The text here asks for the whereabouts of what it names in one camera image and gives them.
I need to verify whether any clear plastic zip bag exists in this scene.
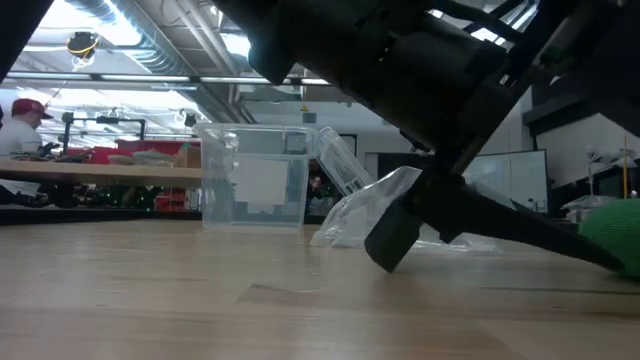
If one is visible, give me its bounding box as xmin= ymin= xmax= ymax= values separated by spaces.
xmin=309 ymin=165 xmax=504 ymax=254

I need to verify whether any long red crate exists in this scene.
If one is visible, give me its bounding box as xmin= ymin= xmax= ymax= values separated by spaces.
xmin=115 ymin=139 xmax=201 ymax=156

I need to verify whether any red storage crate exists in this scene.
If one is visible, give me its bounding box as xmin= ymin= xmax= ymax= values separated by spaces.
xmin=153 ymin=188 xmax=202 ymax=214

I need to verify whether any cardboard box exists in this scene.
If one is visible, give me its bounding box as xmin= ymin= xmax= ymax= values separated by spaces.
xmin=172 ymin=144 xmax=203 ymax=169

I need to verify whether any clear bag of supplies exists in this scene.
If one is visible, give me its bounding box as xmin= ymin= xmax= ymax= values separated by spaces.
xmin=560 ymin=194 xmax=587 ymax=225

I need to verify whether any whiteboard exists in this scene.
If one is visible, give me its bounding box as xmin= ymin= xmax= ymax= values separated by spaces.
xmin=462 ymin=149 xmax=549 ymax=215

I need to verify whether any clear plastic container lid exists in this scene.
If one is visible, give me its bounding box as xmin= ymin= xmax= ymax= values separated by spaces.
xmin=314 ymin=126 xmax=376 ymax=199

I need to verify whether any green bandage roll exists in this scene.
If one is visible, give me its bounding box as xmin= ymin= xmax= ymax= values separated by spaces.
xmin=579 ymin=198 xmax=640 ymax=279

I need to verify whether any clear plastic container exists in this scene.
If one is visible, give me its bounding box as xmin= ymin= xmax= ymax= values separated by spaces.
xmin=192 ymin=123 xmax=321 ymax=232

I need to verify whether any black camera rig stand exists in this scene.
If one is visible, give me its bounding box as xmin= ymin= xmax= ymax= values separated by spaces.
xmin=59 ymin=112 xmax=148 ymax=152

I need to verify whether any long ceiling light bar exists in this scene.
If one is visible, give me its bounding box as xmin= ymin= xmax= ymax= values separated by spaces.
xmin=4 ymin=71 xmax=331 ymax=87

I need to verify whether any black yellow ceiling reel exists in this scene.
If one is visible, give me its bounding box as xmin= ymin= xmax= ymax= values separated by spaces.
xmin=65 ymin=30 xmax=100 ymax=62

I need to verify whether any red plastic tray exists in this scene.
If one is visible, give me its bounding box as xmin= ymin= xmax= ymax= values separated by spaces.
xmin=63 ymin=147 xmax=122 ymax=165

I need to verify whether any person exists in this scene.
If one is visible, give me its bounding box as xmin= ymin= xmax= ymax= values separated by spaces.
xmin=0 ymin=98 xmax=55 ymax=197

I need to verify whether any wooden workbench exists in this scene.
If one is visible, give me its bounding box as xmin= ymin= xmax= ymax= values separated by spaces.
xmin=0 ymin=158 xmax=204 ymax=190

